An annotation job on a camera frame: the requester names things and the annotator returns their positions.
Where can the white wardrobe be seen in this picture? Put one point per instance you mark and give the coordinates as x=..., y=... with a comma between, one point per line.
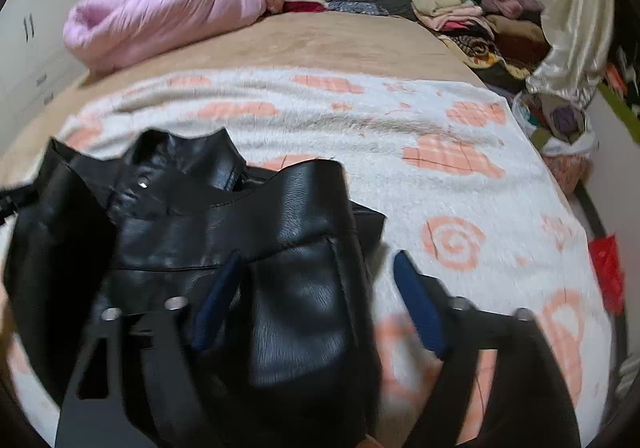
x=35, y=65

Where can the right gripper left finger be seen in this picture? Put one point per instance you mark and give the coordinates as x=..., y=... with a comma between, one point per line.
x=137, y=381

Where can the basket of clothes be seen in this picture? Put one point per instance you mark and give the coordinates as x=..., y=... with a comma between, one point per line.
x=560, y=132

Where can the beige bed sheet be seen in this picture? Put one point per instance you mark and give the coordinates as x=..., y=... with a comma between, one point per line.
x=387, y=46

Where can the red plastic bag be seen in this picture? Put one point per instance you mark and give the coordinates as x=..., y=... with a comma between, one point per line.
x=606, y=263

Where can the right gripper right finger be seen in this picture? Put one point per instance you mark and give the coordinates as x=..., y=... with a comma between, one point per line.
x=528, y=403

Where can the black leather jacket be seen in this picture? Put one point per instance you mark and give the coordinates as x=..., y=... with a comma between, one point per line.
x=294, y=364

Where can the pile of folded clothes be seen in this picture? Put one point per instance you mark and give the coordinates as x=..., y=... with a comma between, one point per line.
x=501, y=41

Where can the white peach patterned blanket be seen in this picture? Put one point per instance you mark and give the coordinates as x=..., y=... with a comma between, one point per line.
x=461, y=188

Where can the pink quilted duvet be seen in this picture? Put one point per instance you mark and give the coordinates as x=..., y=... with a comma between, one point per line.
x=110, y=35

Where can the person's right hand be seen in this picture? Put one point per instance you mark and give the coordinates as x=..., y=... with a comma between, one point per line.
x=369, y=442

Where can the cream satin curtain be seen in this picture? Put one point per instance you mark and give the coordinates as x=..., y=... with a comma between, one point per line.
x=580, y=34

